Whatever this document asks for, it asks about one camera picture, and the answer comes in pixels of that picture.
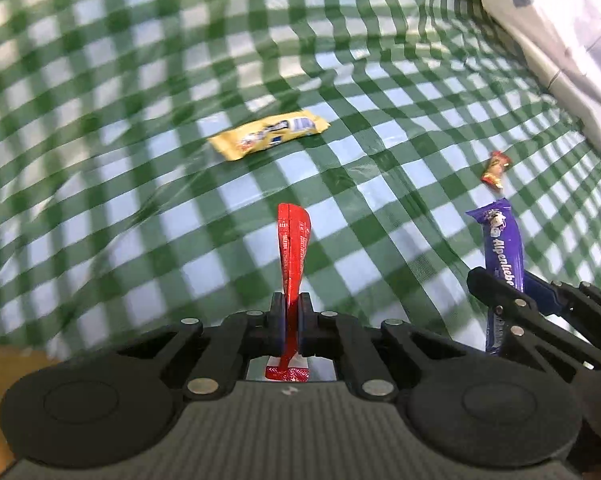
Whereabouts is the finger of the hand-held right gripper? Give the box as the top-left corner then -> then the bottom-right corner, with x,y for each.
467,267 -> 601,378
523,270 -> 601,343

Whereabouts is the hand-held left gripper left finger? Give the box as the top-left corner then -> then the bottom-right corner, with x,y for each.
113,291 -> 288,402

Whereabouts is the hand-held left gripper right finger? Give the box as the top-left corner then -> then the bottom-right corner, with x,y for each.
296,292 -> 474,402

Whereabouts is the purple candy stick packet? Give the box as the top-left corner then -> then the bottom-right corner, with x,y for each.
467,199 -> 525,356

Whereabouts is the red snack packet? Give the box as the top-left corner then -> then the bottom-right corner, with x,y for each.
265,203 -> 314,384

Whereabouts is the small orange wrapped candy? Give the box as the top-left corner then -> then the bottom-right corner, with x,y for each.
481,151 -> 511,191

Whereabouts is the green white checked cloth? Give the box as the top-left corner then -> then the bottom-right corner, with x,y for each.
0,0 -> 601,361

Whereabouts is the yellow snack bar packet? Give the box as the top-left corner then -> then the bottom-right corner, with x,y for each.
208,110 -> 330,162

